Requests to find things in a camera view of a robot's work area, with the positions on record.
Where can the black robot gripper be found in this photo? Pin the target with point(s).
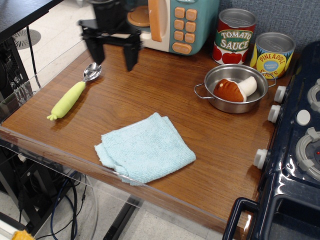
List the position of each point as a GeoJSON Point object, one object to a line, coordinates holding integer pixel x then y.
{"type": "Point", "coordinates": [110, 26]}

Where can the spoon with green handle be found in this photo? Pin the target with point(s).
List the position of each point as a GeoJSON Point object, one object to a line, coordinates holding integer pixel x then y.
{"type": "Point", "coordinates": [67, 101]}

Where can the brown white plush mushroom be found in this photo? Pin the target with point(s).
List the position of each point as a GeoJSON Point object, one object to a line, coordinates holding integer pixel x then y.
{"type": "Point", "coordinates": [232, 91]}

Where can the silver metal pot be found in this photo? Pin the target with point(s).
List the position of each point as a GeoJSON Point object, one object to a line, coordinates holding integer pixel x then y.
{"type": "Point", "coordinates": [237, 73]}

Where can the toy microwave teal cream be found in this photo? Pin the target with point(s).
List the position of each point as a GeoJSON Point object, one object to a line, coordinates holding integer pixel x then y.
{"type": "Point", "coordinates": [174, 26]}

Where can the black side desk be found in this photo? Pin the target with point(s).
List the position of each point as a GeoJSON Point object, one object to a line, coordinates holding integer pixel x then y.
{"type": "Point", "coordinates": [15, 15]}

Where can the light blue folded cloth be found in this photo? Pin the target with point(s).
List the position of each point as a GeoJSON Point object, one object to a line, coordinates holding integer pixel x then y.
{"type": "Point", "coordinates": [144, 151]}

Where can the tomato sauce can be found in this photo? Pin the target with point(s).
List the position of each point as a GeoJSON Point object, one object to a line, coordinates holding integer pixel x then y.
{"type": "Point", "coordinates": [234, 33]}

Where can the pineapple slices can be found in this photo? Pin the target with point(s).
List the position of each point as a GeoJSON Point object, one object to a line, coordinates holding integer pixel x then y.
{"type": "Point", "coordinates": [272, 54]}

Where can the black table leg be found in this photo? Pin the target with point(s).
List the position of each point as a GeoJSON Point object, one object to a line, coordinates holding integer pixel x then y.
{"type": "Point", "coordinates": [121, 220]}

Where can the white stove knob top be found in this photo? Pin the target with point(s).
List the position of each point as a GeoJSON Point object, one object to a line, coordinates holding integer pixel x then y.
{"type": "Point", "coordinates": [279, 94]}

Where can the white stove knob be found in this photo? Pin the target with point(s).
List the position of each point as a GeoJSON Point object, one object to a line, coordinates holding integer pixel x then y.
{"type": "Point", "coordinates": [260, 158]}
{"type": "Point", "coordinates": [279, 94]}
{"type": "Point", "coordinates": [274, 113]}

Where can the white stove knob middle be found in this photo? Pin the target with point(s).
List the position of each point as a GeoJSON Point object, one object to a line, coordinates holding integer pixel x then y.
{"type": "Point", "coordinates": [274, 113]}

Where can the white stove knob bottom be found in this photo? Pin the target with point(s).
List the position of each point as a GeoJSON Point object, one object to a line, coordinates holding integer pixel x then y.
{"type": "Point", "coordinates": [260, 158]}

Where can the yellow sponge object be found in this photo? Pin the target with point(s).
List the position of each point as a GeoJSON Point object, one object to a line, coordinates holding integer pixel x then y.
{"type": "Point", "coordinates": [22, 235]}

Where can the dark blue toy stove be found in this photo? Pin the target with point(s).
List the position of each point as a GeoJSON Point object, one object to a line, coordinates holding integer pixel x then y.
{"type": "Point", "coordinates": [288, 206]}

